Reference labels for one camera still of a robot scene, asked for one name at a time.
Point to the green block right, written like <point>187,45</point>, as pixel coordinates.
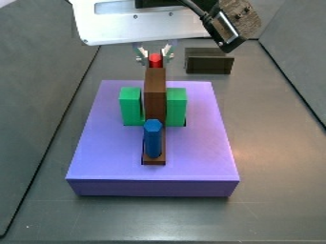
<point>176,105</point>

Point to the green block left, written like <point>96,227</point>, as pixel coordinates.
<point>131,106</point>

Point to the brown L-shaped block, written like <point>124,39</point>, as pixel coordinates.
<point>155,108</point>

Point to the black angle bracket holder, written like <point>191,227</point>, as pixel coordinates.
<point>207,61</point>

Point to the green block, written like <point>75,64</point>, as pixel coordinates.
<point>131,106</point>
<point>176,105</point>

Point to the blue hexagonal peg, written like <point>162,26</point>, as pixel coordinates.
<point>152,137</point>

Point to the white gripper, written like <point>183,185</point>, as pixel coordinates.
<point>112,22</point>

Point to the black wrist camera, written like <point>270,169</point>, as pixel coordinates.
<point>231,23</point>

